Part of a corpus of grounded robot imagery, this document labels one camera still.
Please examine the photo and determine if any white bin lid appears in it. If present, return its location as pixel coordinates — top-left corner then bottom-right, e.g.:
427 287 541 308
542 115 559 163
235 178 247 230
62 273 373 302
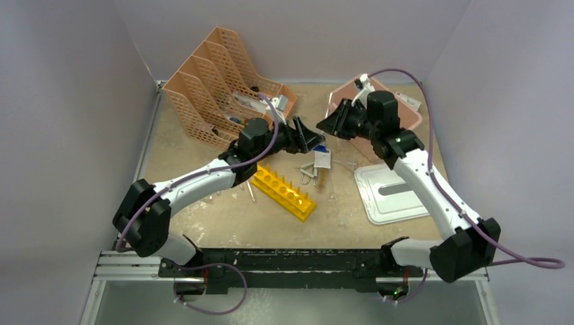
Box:
354 164 428 225

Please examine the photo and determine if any blue cap glass flask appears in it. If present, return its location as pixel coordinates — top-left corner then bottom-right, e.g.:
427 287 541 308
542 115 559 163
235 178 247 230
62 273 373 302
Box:
313 144 329 152

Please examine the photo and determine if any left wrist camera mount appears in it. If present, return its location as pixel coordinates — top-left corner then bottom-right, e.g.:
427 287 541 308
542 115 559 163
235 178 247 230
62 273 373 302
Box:
270 95 288 124

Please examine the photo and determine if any plastic bag with ruler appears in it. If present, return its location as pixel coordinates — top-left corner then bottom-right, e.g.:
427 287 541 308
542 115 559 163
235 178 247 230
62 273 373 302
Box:
232 91 267 113

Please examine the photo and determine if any bag of coloured markers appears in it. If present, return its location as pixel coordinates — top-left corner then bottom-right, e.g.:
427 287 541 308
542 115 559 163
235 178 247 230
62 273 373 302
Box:
227 116 248 126

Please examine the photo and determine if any yellow test tube rack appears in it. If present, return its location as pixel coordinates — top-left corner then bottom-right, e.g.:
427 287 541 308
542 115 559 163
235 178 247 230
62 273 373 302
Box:
250 165 317 222

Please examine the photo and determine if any clear glassware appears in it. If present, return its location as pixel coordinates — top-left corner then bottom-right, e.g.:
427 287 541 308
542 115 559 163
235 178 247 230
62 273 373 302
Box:
332 151 359 173

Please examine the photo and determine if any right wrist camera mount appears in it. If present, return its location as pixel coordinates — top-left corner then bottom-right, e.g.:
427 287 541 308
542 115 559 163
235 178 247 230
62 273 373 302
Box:
352 73 376 107

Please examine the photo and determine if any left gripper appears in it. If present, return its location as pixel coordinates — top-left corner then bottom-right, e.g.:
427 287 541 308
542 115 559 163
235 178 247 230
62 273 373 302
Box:
253 116 324 163

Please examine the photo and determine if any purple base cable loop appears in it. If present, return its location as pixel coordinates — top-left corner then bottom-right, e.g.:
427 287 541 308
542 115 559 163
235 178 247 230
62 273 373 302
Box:
173 261 249 316

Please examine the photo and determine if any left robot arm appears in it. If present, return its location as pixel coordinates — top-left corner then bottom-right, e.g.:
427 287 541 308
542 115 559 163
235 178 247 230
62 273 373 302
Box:
112 116 325 277

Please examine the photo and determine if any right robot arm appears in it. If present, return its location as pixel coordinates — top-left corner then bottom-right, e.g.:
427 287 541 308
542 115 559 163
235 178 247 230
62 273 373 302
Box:
316 91 501 283

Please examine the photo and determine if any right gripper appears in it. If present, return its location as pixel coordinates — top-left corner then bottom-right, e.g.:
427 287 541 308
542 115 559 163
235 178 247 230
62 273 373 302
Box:
318 98 380 142

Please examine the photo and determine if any white label card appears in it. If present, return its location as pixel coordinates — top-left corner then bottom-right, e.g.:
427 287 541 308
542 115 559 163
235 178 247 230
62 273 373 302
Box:
395 91 422 111

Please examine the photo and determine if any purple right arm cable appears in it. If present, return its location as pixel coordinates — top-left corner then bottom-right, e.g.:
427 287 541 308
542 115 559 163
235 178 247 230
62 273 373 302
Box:
368 68 566 270

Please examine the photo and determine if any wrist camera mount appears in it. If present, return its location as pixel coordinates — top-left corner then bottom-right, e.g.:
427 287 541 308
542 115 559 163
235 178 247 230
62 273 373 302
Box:
270 95 288 124
352 73 376 107

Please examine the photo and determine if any pink mesh file organizer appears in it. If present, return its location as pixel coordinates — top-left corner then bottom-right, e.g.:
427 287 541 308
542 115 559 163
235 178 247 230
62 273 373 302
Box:
163 27 297 149

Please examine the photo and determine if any brown test tube brush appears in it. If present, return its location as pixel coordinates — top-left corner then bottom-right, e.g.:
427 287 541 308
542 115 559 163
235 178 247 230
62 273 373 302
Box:
313 167 324 190

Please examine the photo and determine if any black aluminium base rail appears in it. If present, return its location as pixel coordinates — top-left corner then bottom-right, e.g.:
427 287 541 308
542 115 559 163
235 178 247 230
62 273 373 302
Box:
91 246 489 297

